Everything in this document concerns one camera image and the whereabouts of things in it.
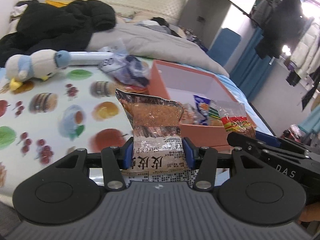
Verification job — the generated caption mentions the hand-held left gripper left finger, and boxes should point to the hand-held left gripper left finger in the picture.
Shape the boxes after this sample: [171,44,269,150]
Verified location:
[54,136,135,191]

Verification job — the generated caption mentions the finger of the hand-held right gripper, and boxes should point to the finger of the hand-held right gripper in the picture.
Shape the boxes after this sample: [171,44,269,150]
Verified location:
[275,136,320,156]
[226,131,308,160]

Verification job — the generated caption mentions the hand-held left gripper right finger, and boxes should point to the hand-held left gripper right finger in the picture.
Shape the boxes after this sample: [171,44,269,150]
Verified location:
[182,137,269,191]

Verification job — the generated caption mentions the pink cardboard box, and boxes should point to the pink cardboard box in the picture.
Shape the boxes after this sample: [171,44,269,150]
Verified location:
[147,60,257,153]

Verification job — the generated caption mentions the clear packet red yellow candies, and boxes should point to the clear packet red yellow candies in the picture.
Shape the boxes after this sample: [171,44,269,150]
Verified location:
[215,100,257,138]

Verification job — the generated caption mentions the orange white snack packet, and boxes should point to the orange white snack packet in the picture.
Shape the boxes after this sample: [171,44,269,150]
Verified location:
[179,102,200,125]

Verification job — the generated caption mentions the brown shrimp snack packet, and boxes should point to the brown shrimp snack packet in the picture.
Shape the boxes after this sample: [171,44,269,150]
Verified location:
[115,88,199,187]

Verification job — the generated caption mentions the green label snack packet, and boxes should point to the green label snack packet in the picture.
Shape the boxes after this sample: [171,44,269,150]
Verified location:
[208,100,222,126]

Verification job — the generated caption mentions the blue snack packet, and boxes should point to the blue snack packet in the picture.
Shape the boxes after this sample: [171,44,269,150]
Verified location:
[193,94,211,126]

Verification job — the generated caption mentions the person's right hand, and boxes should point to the person's right hand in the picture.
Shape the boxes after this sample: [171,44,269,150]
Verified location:
[299,203,320,232]

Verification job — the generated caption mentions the teal cloth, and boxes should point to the teal cloth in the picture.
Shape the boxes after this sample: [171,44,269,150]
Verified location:
[298,104,320,141]

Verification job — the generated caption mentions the fruit printed table mat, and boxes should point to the fruit printed table mat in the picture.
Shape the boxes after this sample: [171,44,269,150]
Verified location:
[0,56,250,198]

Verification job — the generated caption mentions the blue curtain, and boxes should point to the blue curtain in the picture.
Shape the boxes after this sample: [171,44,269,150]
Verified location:
[240,27,266,103]

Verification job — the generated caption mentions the blue printed plastic bag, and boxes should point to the blue printed plastic bag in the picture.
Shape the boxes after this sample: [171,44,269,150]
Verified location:
[98,53,151,88]

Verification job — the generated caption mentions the white hanging coat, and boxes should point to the white hanging coat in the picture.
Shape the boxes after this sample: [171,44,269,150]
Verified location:
[289,22,320,81]

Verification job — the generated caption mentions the white roll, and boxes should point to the white roll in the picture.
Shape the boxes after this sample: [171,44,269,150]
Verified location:
[68,51,113,66]

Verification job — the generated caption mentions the grey blanket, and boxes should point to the grey blanket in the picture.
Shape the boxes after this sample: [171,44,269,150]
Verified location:
[86,21,230,78]

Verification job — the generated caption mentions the black hanging coat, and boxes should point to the black hanging coat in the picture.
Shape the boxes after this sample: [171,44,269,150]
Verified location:
[257,0,305,60]

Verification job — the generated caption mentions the white blue plush penguin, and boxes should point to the white blue plush penguin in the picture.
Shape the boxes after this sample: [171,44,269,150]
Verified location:
[5,49,72,90]

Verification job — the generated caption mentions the dark cloth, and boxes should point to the dark cloth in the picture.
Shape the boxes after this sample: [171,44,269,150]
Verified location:
[150,17,171,28]

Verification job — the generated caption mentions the grey hanging coat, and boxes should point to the grey hanging coat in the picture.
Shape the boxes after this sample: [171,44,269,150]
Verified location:
[251,0,282,28]

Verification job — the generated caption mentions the black jacket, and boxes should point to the black jacket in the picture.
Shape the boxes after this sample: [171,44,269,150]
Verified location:
[0,0,117,68]

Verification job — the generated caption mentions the yellow cloth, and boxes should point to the yellow cloth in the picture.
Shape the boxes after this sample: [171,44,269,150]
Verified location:
[45,0,69,7]

